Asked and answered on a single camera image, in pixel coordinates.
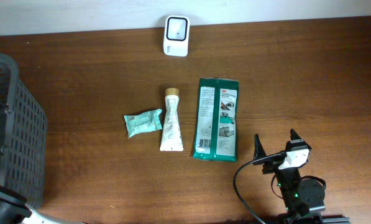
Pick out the green gloves package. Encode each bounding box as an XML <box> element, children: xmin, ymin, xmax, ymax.
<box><xmin>193</xmin><ymin>78</ymin><xmax>239</xmax><ymax>162</ymax></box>

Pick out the white tube with tan cap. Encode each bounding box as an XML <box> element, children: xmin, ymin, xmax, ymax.
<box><xmin>160</xmin><ymin>88</ymin><xmax>183</xmax><ymax>152</ymax></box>

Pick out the teal wipes packet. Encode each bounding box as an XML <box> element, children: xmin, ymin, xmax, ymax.
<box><xmin>124</xmin><ymin>109</ymin><xmax>162</xmax><ymax>138</ymax></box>

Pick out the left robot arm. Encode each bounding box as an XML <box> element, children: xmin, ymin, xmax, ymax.
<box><xmin>0</xmin><ymin>186</ymin><xmax>83</xmax><ymax>224</ymax></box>

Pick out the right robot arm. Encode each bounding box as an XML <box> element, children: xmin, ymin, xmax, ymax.
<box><xmin>253</xmin><ymin>129</ymin><xmax>326</xmax><ymax>223</ymax></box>

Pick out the grey plastic basket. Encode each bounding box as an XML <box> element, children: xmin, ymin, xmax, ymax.
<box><xmin>0</xmin><ymin>54</ymin><xmax>47</xmax><ymax>208</ymax></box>

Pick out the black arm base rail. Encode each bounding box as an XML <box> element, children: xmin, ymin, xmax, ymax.
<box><xmin>278</xmin><ymin>215</ymin><xmax>351</xmax><ymax>224</ymax></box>

